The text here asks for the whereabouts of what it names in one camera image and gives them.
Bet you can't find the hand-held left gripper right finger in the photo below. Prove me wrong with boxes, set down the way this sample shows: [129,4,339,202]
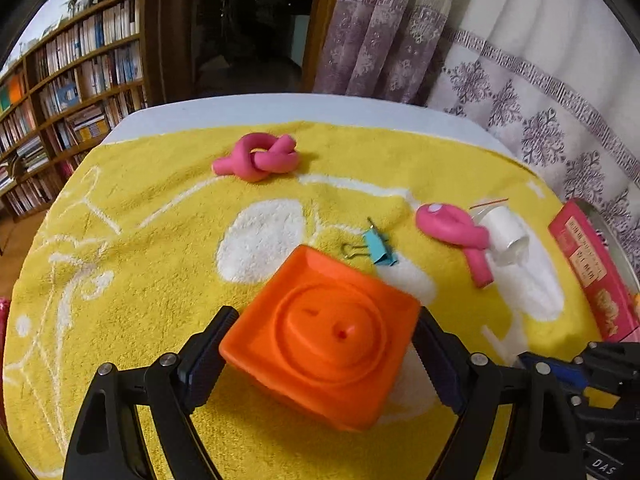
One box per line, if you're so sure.
[412,305,586,480]

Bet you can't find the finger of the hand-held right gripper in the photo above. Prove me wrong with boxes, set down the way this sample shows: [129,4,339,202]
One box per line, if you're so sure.
[575,341,640,393]
[516,351,591,393]

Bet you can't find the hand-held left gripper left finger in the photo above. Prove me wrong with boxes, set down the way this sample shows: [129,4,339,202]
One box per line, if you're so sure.
[62,305,241,480]

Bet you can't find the red rectangular tin container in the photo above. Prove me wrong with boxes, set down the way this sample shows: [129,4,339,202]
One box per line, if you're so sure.
[547,199,640,343]

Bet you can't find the deep orange toy cube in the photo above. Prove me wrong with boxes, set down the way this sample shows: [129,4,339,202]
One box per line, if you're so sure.
[218,245,422,433]

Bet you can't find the yellow patterned towel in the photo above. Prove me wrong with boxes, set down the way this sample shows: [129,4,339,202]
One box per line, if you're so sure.
[2,120,603,480]

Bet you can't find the teal binder clip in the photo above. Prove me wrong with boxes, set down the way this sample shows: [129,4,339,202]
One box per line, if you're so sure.
[341,217,399,266]

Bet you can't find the pink knotted foam toy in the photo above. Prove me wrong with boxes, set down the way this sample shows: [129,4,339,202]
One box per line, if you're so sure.
[415,202,495,289]
[211,132,301,183]

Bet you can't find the white plastic cup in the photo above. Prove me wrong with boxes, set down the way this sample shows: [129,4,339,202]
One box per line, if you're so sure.
[470,205,530,267]

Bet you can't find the wooden bookshelf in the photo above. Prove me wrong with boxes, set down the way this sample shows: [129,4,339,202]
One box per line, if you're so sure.
[0,0,167,222]

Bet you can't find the white curtain with purple pattern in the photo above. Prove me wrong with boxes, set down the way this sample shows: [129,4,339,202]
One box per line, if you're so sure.
[312,0,640,281]

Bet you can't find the rows of books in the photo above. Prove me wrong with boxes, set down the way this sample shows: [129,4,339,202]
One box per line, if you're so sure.
[0,0,147,216]

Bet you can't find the wooden door frame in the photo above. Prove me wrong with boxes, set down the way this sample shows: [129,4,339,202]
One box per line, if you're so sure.
[160,0,348,106]

